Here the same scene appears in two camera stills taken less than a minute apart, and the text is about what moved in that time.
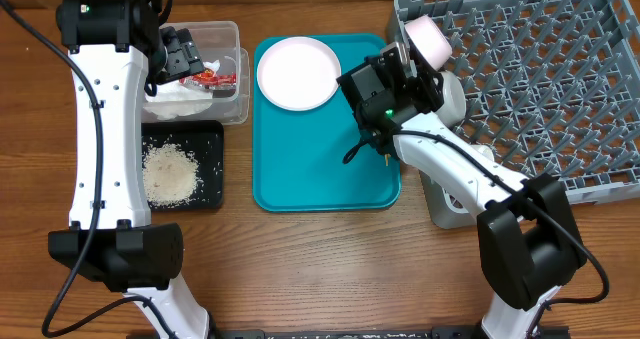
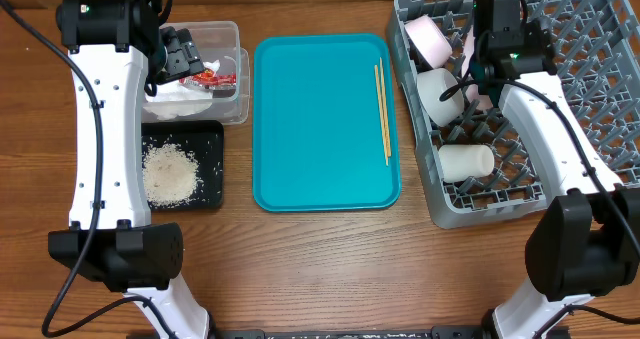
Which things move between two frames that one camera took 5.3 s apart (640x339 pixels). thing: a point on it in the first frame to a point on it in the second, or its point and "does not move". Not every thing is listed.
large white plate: (298, 74) to (472, 92)
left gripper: (184, 55) does not move
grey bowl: (454, 99) does not move
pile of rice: (170, 175) does not move
